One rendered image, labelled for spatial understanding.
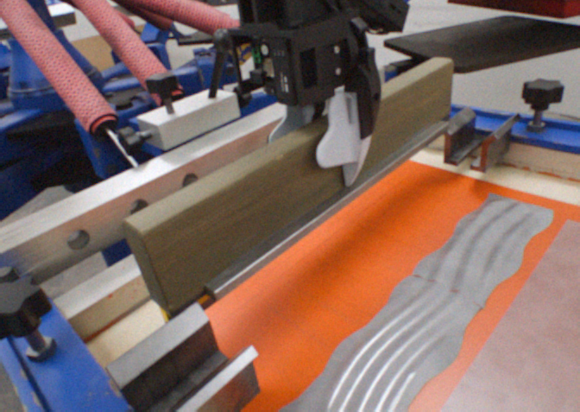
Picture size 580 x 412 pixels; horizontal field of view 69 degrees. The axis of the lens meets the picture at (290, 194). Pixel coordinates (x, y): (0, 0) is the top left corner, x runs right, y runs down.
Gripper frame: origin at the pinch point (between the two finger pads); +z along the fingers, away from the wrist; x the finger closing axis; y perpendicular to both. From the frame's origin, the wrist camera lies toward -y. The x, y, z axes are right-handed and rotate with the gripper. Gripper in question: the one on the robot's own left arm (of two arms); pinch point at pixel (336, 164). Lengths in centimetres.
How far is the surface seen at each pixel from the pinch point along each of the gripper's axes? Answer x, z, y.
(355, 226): -1.1, 10.1, -3.7
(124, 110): -45.0, 1.6, 0.7
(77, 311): -10.7, 6.7, 23.9
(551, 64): -35, 46, -201
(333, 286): 3.0, 10.1, 5.2
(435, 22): -95, 28, -200
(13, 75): -79, -3, 7
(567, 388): 22.4, 10.1, 3.3
